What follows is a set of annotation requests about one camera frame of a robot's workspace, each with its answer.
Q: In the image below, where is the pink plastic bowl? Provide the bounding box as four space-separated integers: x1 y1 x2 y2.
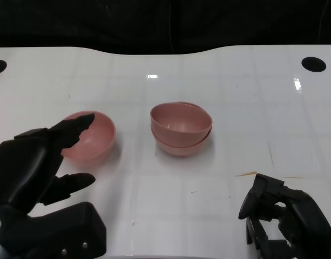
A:
60 110 116 163
151 126 212 158
150 101 213 142

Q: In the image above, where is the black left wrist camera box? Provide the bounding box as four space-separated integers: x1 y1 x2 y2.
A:
0 201 107 259

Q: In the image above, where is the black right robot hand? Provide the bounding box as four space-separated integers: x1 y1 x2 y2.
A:
238 173 331 259

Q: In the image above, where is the black backdrop curtain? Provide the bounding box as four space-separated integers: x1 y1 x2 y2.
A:
0 0 331 54

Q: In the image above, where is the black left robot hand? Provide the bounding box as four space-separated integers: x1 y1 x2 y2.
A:
0 113 96 216

